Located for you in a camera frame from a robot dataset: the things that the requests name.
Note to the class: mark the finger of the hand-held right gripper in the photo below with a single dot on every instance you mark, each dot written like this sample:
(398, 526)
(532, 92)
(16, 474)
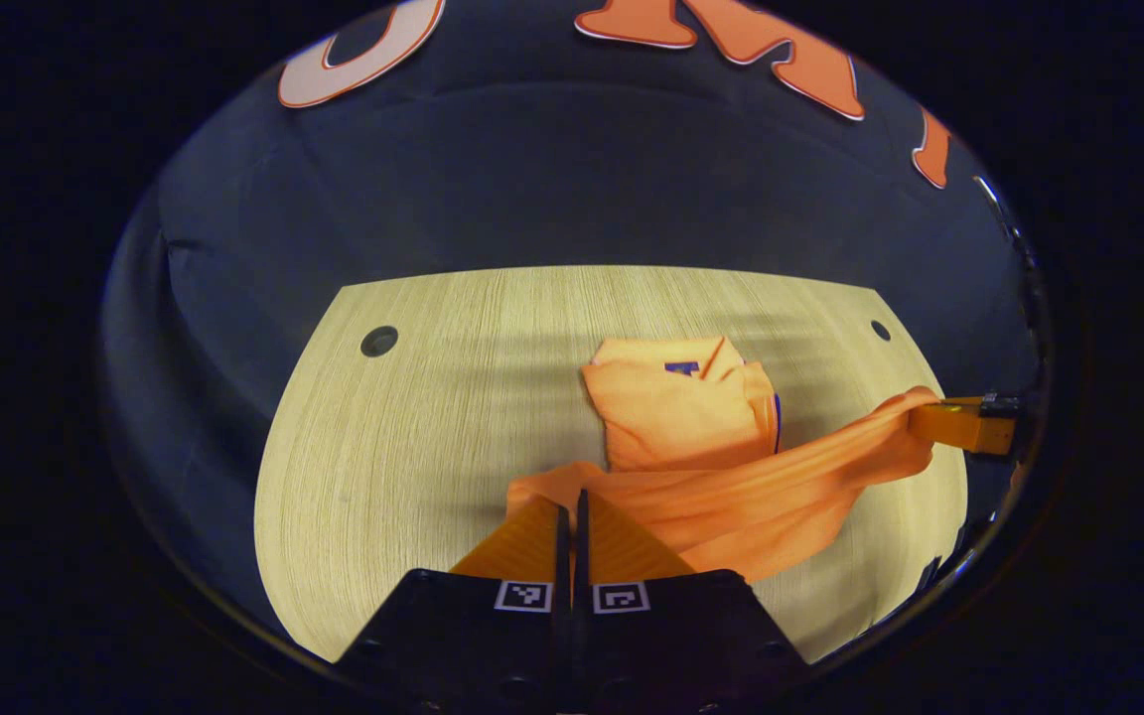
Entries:
(969, 427)

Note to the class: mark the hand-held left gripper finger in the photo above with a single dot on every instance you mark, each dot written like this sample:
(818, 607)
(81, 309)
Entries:
(582, 556)
(562, 556)

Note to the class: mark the orange T-shirt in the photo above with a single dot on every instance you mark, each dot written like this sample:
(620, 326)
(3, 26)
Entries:
(681, 417)

